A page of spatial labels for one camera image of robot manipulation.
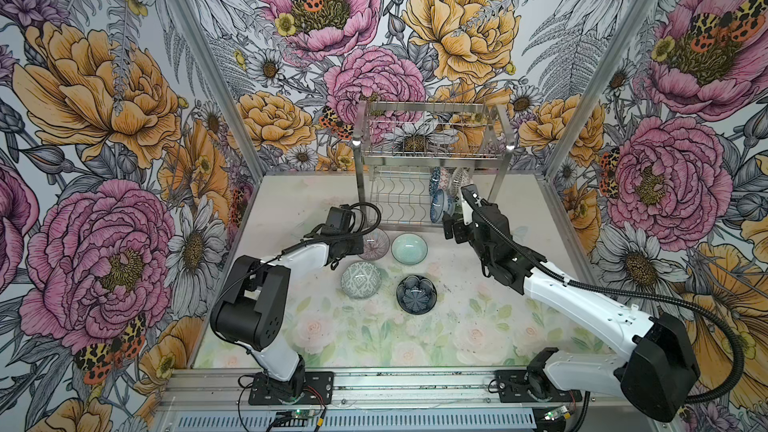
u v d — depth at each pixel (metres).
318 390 0.73
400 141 1.15
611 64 0.90
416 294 0.89
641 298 0.44
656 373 0.39
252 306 0.46
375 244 0.99
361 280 0.92
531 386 0.67
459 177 1.14
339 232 0.75
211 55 0.89
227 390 0.75
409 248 0.97
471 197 0.65
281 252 0.55
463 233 0.72
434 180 1.14
